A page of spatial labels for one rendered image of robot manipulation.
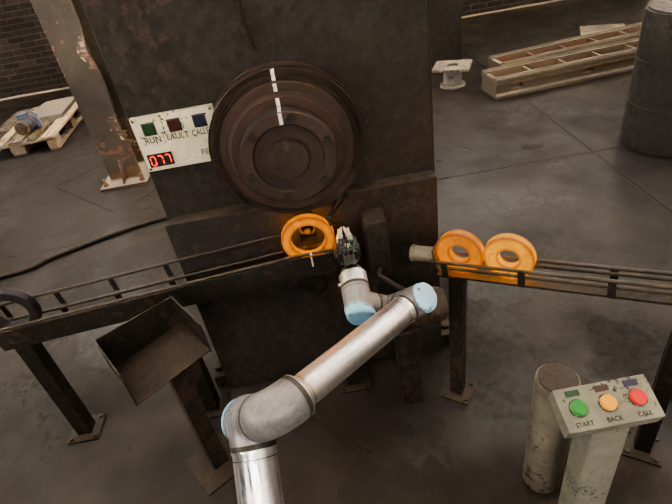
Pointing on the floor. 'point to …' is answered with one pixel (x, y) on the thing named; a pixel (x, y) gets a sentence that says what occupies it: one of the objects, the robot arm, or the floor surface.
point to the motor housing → (410, 389)
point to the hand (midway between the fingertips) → (342, 231)
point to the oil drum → (651, 86)
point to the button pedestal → (598, 437)
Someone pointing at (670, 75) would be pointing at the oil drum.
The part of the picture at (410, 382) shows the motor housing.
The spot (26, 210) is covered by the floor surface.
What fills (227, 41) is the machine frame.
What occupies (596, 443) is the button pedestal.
